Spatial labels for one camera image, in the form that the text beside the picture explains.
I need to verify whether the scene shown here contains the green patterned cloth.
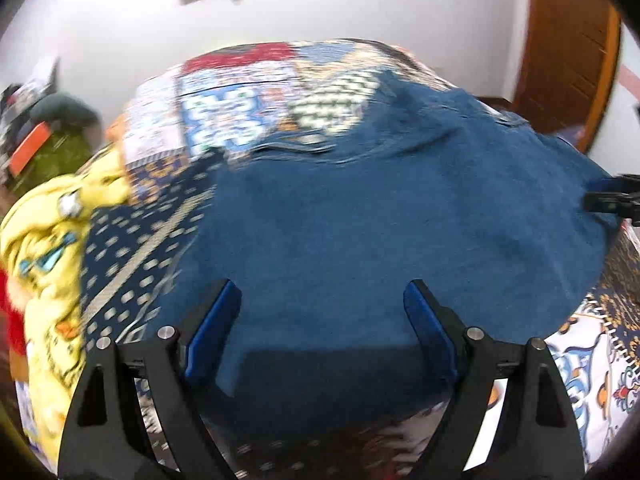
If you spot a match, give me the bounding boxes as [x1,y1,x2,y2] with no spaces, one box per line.
[5,130,107,197]

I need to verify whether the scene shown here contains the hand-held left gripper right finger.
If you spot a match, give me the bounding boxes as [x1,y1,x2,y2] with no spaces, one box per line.
[402,279,587,480]

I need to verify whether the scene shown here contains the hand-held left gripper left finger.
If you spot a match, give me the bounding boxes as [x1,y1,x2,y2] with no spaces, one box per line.
[57,279,243,480]

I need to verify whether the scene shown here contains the patchwork bedspread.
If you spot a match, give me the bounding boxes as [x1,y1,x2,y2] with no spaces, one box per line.
[15,37,640,480]

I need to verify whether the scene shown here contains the wooden door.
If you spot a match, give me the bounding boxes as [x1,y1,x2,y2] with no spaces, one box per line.
[512,0,623,155]

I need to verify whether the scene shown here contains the orange box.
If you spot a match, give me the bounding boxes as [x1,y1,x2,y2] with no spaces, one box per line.
[10,122,52,176]

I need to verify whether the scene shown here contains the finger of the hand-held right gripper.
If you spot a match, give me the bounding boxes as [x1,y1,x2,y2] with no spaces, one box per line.
[582,190,640,227]

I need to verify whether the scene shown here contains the wooden bed frame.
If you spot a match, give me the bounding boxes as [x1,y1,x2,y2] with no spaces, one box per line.
[475,95,515,117]

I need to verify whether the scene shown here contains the pile of clothes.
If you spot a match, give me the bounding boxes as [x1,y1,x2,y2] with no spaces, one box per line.
[0,57,103,183]

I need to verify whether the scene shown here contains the blue denim jacket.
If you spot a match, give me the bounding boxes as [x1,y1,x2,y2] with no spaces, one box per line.
[145,67,623,441]

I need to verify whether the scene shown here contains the white sliding wardrobe door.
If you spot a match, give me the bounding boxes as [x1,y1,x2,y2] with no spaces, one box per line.
[587,25,640,181]

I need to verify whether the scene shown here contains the dark grey garment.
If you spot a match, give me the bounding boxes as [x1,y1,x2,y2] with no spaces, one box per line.
[32,91,101,132]

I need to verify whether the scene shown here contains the yellow cartoon blanket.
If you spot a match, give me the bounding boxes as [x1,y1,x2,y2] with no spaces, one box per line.
[0,145,135,463]

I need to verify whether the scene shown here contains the red plush cloth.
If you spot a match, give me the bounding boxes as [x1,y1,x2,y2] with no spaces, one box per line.
[0,267,28,361]

